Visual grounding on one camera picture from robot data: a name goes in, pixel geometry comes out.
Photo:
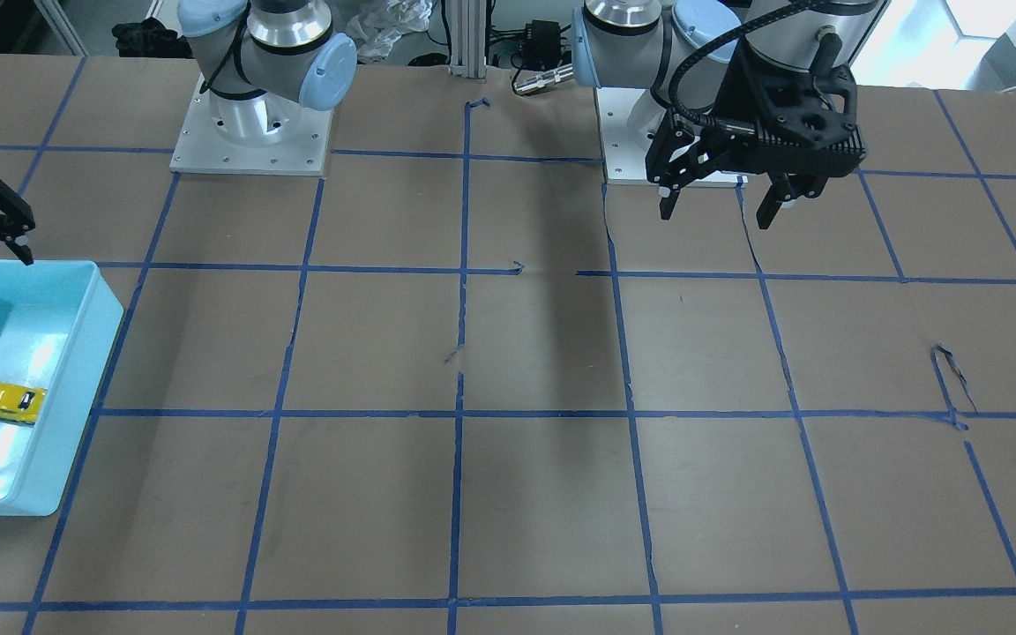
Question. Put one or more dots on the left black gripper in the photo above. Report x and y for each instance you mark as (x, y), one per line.
(750, 95)

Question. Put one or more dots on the yellow beetle toy car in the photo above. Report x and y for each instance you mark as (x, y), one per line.
(21, 404)

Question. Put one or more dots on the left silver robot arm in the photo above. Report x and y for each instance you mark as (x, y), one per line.
(680, 52)

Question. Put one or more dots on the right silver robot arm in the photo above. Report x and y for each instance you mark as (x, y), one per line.
(271, 74)

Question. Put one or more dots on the light blue plastic bin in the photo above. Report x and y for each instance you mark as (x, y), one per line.
(58, 321)

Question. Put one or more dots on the silver cylindrical connector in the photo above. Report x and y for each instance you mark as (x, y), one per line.
(542, 80)

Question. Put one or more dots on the black power adapter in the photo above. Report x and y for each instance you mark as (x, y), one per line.
(541, 46)

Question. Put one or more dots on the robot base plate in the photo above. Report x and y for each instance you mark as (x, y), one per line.
(265, 136)
(627, 120)

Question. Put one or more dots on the aluminium frame post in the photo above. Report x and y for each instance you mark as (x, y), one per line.
(468, 38)

